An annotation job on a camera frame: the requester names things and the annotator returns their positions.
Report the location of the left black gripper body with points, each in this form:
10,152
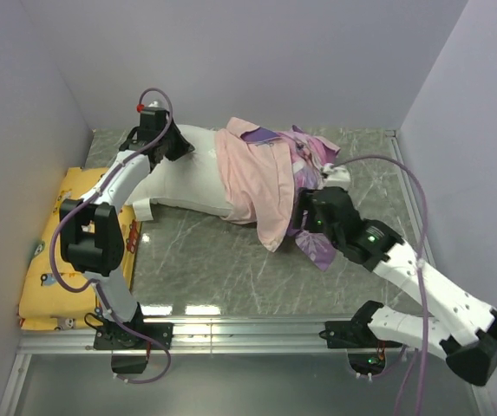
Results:
175,145

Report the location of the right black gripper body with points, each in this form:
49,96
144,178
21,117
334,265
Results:
312,223

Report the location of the purple princess print pillowcase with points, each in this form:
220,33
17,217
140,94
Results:
263,171

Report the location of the white pillow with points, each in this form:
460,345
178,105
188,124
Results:
191,182

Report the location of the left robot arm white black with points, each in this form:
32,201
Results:
89,236

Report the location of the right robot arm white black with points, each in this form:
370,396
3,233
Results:
455,326

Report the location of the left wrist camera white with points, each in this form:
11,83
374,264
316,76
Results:
153,105

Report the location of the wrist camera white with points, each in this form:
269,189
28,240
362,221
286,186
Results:
335,176
153,105

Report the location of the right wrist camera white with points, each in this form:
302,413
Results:
335,176

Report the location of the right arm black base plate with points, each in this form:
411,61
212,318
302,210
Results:
350,335

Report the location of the aluminium mounting rail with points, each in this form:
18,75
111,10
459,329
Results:
264,334

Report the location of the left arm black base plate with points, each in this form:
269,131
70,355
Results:
111,336

